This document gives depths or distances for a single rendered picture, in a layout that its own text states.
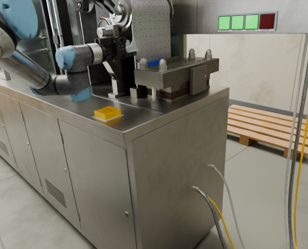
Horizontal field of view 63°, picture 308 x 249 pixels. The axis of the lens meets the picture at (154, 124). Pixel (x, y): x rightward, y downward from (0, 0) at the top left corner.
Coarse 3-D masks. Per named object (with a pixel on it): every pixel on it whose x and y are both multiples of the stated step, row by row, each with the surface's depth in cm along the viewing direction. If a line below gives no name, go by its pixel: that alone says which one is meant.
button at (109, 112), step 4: (104, 108) 93; (108, 108) 93; (112, 108) 92; (116, 108) 92; (96, 112) 90; (100, 112) 89; (104, 112) 89; (108, 112) 89; (112, 112) 89; (116, 112) 90; (120, 112) 92; (96, 116) 91; (100, 116) 89; (104, 116) 87; (108, 116) 88; (112, 116) 89; (116, 116) 91
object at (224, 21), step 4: (228, 16) 106; (220, 20) 109; (224, 20) 108; (228, 20) 107; (220, 24) 110; (224, 24) 108; (228, 24) 107; (220, 28) 110; (224, 28) 109; (228, 28) 108
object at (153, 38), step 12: (132, 24) 103; (144, 24) 107; (156, 24) 112; (168, 24) 118; (132, 36) 105; (144, 36) 109; (156, 36) 114; (168, 36) 119; (144, 48) 110; (156, 48) 116; (168, 48) 121; (156, 60) 117
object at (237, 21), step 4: (232, 16) 105; (236, 16) 104; (240, 16) 102; (232, 20) 105; (236, 20) 104; (240, 20) 103; (232, 24) 106; (236, 24) 105; (240, 24) 103; (232, 28) 106; (236, 28) 105; (240, 28) 104
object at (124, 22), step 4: (120, 0) 101; (124, 0) 100; (124, 4) 100; (124, 8) 101; (128, 8) 100; (128, 12) 101; (124, 16) 102; (128, 16) 101; (112, 20) 108; (124, 20) 103; (116, 24) 107; (120, 24) 105; (124, 24) 104
